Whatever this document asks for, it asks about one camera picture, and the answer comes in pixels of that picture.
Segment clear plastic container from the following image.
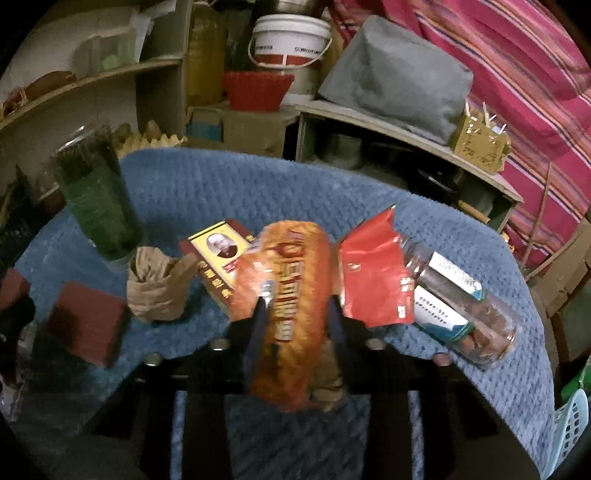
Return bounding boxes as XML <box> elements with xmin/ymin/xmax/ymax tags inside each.
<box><xmin>76</xmin><ymin>34</ymin><xmax>137</xmax><ymax>75</ymax></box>

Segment wooden broom handle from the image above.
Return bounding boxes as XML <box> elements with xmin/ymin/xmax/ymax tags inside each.
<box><xmin>524</xmin><ymin>161</ymin><xmax>555</xmax><ymax>268</ymax></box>

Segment light blue plastic basket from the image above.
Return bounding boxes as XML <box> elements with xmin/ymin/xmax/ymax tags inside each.
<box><xmin>540</xmin><ymin>388</ymin><xmax>591</xmax><ymax>480</ymax></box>

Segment grey cushion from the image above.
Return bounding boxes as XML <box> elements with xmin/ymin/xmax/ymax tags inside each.
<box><xmin>318</xmin><ymin>15</ymin><xmax>475</xmax><ymax>147</ymax></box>

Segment red plastic basin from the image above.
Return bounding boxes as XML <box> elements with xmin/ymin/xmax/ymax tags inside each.
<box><xmin>224</xmin><ymin>71</ymin><xmax>295</xmax><ymax>112</ymax></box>

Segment yellow cardboard box with sticks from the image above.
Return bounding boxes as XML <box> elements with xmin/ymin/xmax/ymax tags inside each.
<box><xmin>450</xmin><ymin>102</ymin><xmax>512</xmax><ymax>174</ymax></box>

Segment yellow egg carton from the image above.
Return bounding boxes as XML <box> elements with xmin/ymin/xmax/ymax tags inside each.
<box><xmin>113</xmin><ymin>121</ymin><xmax>188</xmax><ymax>149</ymax></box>

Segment steel pot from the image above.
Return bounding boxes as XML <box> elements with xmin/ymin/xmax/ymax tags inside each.
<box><xmin>265</xmin><ymin>0</ymin><xmax>324</xmax><ymax>14</ymax></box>

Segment wooden shelf unit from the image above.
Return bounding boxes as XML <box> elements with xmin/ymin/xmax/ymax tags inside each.
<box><xmin>0</xmin><ymin>0</ymin><xmax>192</xmax><ymax>195</ymax></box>

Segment clear plastic jar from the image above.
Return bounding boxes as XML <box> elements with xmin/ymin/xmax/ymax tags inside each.
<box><xmin>398</xmin><ymin>234</ymin><xmax>520</xmax><ymax>367</ymax></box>

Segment white plastic bucket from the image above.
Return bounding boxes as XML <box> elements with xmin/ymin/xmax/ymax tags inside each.
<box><xmin>248</xmin><ymin>14</ymin><xmax>333</xmax><ymax>107</ymax></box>

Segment crumpled tan paper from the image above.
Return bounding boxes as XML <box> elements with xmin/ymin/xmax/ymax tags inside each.
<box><xmin>126</xmin><ymin>246</ymin><xmax>199</xmax><ymax>322</ymax></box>

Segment red foil packet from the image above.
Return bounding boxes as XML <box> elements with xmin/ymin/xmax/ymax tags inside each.
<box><xmin>339</xmin><ymin>207</ymin><xmax>416</xmax><ymax>329</ymax></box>

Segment green plastic bag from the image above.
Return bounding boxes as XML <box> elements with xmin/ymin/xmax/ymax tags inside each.
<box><xmin>561</xmin><ymin>355</ymin><xmax>591</xmax><ymax>407</ymax></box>

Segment brown cardboard box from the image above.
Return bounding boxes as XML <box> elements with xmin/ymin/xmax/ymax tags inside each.
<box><xmin>187</xmin><ymin>106</ymin><xmax>298</xmax><ymax>158</ymax></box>

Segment leaning cardboard sheets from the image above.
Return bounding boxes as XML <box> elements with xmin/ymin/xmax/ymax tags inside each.
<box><xmin>531</xmin><ymin>222</ymin><xmax>591</xmax><ymax>324</ymax></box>

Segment red yellow portrait box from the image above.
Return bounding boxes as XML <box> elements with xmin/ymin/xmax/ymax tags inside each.
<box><xmin>179</xmin><ymin>219</ymin><xmax>259</xmax><ymax>317</ymax></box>

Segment dark red box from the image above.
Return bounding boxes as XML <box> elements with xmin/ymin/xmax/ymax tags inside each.
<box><xmin>45</xmin><ymin>281</ymin><xmax>131</xmax><ymax>367</ymax></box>

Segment yellow oil jug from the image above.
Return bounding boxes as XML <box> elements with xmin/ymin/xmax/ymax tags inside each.
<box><xmin>187</xmin><ymin>0</ymin><xmax>227</xmax><ymax>107</ymax></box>

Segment green glass bottle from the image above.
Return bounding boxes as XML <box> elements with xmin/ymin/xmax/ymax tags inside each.
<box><xmin>50</xmin><ymin>124</ymin><xmax>145</xmax><ymax>268</ymax></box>

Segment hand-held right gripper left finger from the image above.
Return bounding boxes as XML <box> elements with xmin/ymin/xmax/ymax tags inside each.
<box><xmin>129</xmin><ymin>298</ymin><xmax>271</xmax><ymax>480</ymax></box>

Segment low wooden cabinet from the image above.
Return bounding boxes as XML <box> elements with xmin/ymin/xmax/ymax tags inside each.
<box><xmin>293</xmin><ymin>100</ymin><xmax>525</xmax><ymax>234</ymax></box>

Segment brown yams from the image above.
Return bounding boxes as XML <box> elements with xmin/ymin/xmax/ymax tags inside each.
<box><xmin>0</xmin><ymin>69</ymin><xmax>77</xmax><ymax>116</ymax></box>

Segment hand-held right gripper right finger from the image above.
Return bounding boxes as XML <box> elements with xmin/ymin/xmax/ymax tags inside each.
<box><xmin>327</xmin><ymin>298</ymin><xmax>504</xmax><ymax>480</ymax></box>

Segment orange snack packet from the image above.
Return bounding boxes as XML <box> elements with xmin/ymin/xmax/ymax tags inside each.
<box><xmin>231</xmin><ymin>220</ymin><xmax>342</xmax><ymax>414</ymax></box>

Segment pink striped cloth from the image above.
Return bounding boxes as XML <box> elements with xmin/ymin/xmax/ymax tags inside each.
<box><xmin>330</xmin><ymin>0</ymin><xmax>591</xmax><ymax>273</ymax></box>

